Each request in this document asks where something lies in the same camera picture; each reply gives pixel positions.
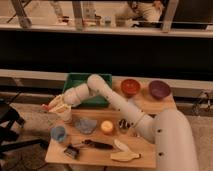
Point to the purple bowl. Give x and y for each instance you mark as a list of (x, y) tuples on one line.
[(159, 89)]

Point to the white paper cup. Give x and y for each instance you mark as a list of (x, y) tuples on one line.
[(66, 116)]

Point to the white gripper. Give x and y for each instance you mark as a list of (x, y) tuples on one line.
[(56, 105)]

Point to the small metal cup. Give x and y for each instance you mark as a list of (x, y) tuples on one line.
[(123, 126)]

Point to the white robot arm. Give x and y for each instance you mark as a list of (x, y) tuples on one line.
[(169, 130)]

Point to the black chair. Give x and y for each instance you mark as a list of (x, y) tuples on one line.
[(8, 137)]

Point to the white spoon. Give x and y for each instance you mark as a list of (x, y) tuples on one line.
[(121, 145)]

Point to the red bowl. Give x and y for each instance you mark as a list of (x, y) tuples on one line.
[(130, 87)]

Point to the blue folded cloth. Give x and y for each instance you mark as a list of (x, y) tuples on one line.
[(85, 125)]

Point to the green plastic tray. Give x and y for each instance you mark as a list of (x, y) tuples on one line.
[(94, 86)]

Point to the black binder clip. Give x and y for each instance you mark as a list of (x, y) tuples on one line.
[(71, 151)]

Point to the blue plastic cup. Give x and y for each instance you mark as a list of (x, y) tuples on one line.
[(58, 134)]

